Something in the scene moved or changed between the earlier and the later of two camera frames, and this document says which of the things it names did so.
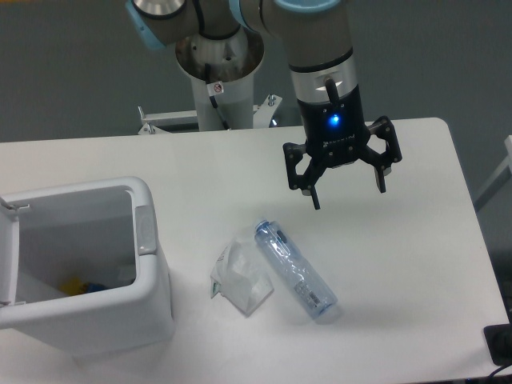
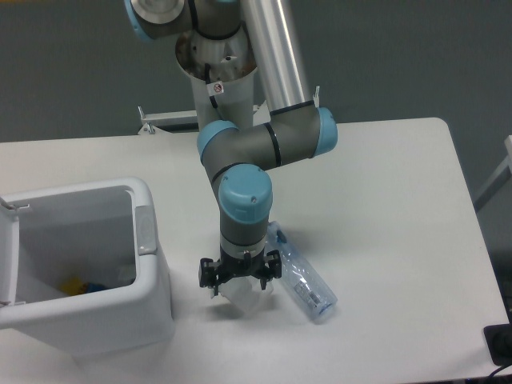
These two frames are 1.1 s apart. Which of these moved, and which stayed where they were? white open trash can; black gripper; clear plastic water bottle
Moved: black gripper
Stayed: clear plastic water bottle; white open trash can
